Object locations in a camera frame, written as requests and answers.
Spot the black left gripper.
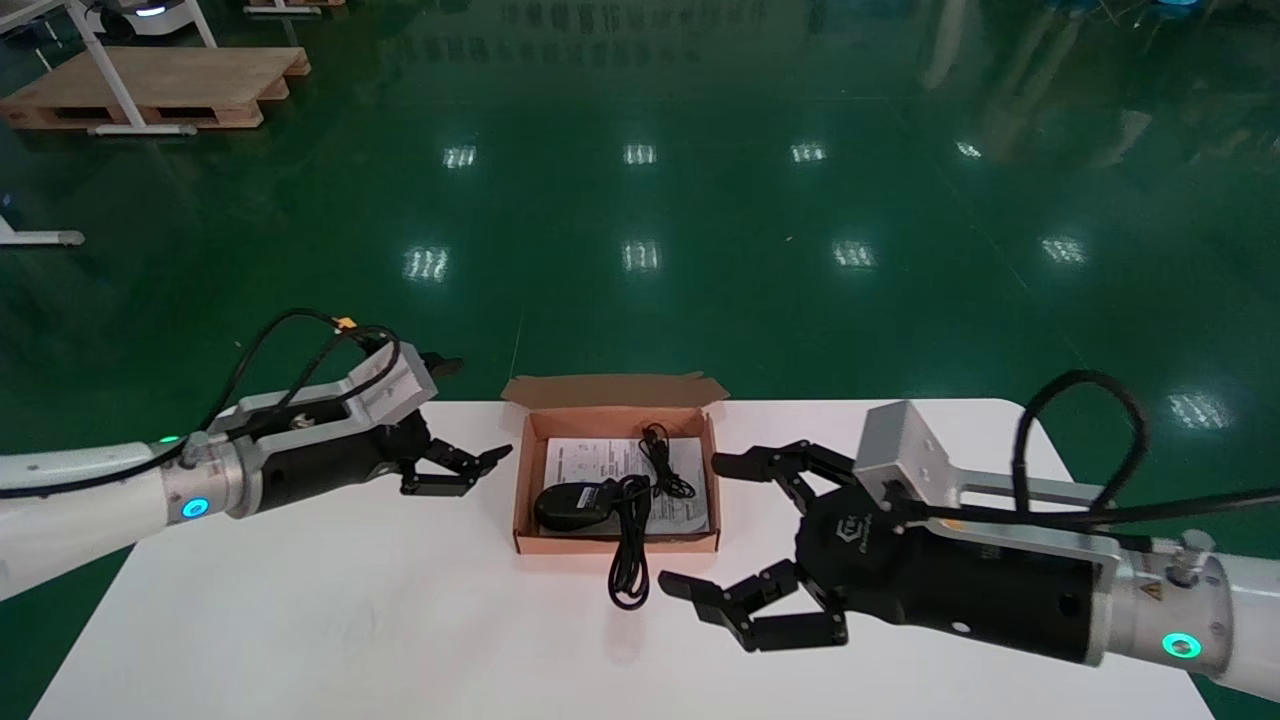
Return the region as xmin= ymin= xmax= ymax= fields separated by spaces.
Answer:
xmin=245 ymin=356 xmax=514 ymax=516

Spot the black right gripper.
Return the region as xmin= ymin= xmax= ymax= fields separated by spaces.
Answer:
xmin=658 ymin=440 xmax=1101 ymax=661

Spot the brown cardboard box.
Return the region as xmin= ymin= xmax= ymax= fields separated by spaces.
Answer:
xmin=502 ymin=372 xmax=729 ymax=554

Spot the black wired computer mouse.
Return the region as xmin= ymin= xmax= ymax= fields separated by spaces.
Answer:
xmin=534 ymin=423 xmax=698 ymax=535

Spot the thick black cable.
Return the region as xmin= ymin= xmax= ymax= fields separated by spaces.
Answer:
xmin=607 ymin=475 xmax=653 ymax=611

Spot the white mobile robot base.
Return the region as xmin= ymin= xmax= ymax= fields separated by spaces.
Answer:
xmin=85 ymin=0 xmax=207 ymax=39

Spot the white printed instruction sheet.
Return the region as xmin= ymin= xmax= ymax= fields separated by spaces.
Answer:
xmin=540 ymin=435 xmax=709 ymax=536

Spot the large wooden pallet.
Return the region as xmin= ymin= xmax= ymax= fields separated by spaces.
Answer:
xmin=0 ymin=46 xmax=312 ymax=132

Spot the white metal stand foot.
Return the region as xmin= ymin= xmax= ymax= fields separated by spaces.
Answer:
xmin=0 ymin=215 xmax=86 ymax=248

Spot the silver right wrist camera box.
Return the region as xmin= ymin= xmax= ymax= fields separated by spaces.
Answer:
xmin=855 ymin=402 xmax=1126 ymax=571

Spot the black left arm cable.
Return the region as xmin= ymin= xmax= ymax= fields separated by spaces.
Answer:
xmin=0 ymin=308 xmax=403 ymax=498

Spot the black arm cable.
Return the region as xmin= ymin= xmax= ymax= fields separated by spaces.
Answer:
xmin=880 ymin=369 xmax=1280 ymax=533
xmin=0 ymin=308 xmax=403 ymax=498

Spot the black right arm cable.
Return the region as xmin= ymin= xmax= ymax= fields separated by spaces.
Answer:
xmin=880 ymin=369 xmax=1280 ymax=533

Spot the white metal table frame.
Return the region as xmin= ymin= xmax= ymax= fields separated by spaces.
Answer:
xmin=0 ymin=0 xmax=218 ymax=137

